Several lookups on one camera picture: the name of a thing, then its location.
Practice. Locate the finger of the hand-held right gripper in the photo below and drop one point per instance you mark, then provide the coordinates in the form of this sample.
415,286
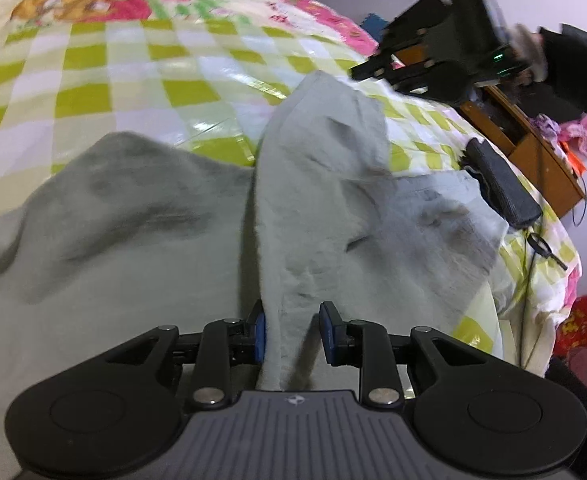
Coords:
373,69
401,42

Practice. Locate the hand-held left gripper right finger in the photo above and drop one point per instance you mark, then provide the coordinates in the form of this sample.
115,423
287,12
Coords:
327,334

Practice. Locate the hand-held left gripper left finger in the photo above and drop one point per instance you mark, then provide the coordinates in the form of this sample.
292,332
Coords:
259,336

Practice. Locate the grey pants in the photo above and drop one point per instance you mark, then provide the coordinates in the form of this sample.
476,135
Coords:
148,260

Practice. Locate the person's right forearm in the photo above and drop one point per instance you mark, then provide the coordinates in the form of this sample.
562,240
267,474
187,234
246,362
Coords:
578,75

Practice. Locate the blue cloth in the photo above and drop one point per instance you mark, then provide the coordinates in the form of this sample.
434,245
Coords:
373,24

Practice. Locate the pink cloth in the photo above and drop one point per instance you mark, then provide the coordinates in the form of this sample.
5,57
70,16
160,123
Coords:
571,132

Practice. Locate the wooden nightstand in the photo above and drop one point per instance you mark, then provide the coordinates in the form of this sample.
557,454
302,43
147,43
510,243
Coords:
538,160

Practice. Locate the dark grey cloth pouch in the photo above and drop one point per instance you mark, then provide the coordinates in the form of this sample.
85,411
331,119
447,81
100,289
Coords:
503,190

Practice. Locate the checkered printed blanket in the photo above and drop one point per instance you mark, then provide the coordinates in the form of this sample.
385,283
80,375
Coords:
123,85

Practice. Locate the red printed bag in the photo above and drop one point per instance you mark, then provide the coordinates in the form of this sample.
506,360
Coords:
578,322

